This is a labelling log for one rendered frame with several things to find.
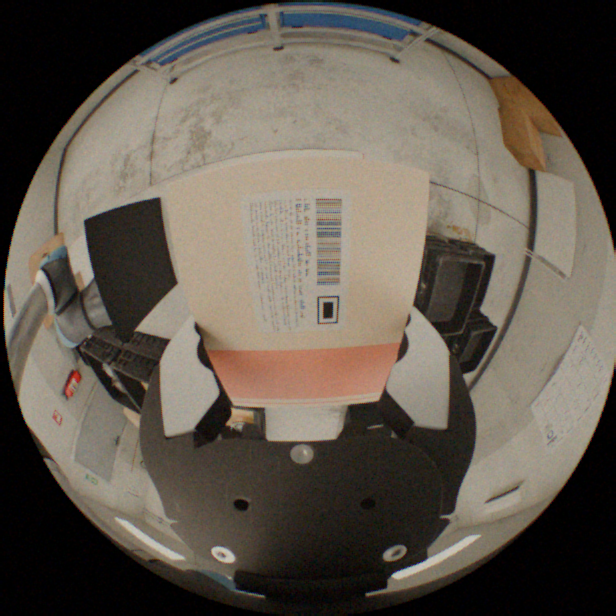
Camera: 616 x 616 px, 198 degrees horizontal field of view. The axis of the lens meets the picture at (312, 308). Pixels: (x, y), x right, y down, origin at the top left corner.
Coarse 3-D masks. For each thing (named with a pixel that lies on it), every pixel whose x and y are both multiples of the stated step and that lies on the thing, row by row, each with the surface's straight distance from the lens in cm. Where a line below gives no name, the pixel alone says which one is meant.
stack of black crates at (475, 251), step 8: (456, 240) 144; (464, 248) 129; (472, 248) 129; (480, 248) 148; (472, 256) 143; (480, 256) 150; (488, 256) 150; (488, 264) 150; (488, 272) 150; (488, 280) 150; (480, 288) 155; (480, 296) 155; (480, 304) 156
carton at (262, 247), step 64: (192, 192) 10; (256, 192) 9; (320, 192) 8; (384, 192) 9; (192, 256) 10; (256, 256) 9; (320, 256) 9; (384, 256) 10; (256, 320) 11; (320, 320) 10; (384, 320) 11; (256, 384) 14; (320, 384) 14; (384, 384) 16
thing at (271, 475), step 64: (256, 448) 6; (320, 448) 6; (384, 448) 6; (192, 512) 6; (256, 512) 6; (320, 512) 5; (384, 512) 6; (256, 576) 6; (320, 576) 6; (384, 576) 6
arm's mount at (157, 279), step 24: (96, 216) 48; (120, 216) 52; (144, 216) 58; (96, 240) 47; (120, 240) 51; (144, 240) 57; (96, 264) 46; (120, 264) 50; (144, 264) 56; (168, 264) 64; (120, 288) 49; (144, 288) 55; (168, 288) 63; (120, 312) 49; (144, 312) 54; (120, 336) 49
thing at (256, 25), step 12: (228, 12) 150; (240, 12) 150; (204, 24) 155; (228, 24) 157; (240, 24) 157; (252, 24) 157; (264, 24) 159; (168, 36) 161; (192, 36) 161; (204, 36) 164; (216, 36) 165; (228, 36) 166; (156, 48) 168; (168, 48) 168; (180, 48) 169; (192, 48) 172; (156, 60) 178; (168, 60) 180
